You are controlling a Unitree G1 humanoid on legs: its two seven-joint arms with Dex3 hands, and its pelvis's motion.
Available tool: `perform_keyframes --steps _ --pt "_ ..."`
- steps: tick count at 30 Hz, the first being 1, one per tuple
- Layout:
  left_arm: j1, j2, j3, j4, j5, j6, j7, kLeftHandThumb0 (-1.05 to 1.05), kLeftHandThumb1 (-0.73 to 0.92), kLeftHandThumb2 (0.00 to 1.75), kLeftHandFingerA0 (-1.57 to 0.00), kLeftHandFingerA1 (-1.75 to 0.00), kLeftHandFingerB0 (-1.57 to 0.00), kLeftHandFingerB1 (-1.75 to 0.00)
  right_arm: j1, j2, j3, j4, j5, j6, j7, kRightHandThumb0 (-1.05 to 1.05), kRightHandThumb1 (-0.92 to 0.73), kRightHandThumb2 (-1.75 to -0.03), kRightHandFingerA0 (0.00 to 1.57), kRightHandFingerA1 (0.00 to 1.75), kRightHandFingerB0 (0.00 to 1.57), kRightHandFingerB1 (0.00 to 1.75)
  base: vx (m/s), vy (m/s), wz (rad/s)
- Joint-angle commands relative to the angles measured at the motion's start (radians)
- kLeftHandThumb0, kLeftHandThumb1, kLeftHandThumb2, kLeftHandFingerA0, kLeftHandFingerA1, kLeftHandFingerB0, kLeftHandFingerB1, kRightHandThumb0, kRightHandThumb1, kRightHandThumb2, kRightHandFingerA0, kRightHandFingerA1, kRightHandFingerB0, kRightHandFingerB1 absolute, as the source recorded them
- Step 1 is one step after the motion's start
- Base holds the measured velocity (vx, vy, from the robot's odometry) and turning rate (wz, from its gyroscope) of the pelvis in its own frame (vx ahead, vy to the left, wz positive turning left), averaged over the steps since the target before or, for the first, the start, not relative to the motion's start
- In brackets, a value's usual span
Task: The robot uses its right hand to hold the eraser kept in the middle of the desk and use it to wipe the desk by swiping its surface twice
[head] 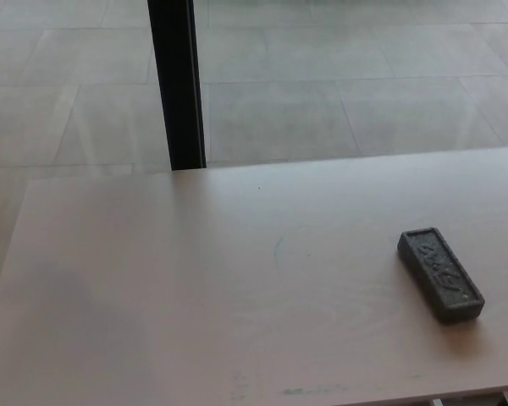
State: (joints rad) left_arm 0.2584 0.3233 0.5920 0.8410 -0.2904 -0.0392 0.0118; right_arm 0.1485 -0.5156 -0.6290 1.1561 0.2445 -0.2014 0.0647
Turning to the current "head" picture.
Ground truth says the black vertical metal post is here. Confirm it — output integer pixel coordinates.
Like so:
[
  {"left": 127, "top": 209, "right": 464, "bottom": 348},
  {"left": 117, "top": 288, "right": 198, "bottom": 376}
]
[{"left": 146, "top": 0, "right": 207, "bottom": 172}]

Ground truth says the dark grey embossed board eraser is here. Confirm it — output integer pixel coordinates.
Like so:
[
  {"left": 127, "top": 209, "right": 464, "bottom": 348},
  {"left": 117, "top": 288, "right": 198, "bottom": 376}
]
[{"left": 396, "top": 227, "right": 487, "bottom": 325}]

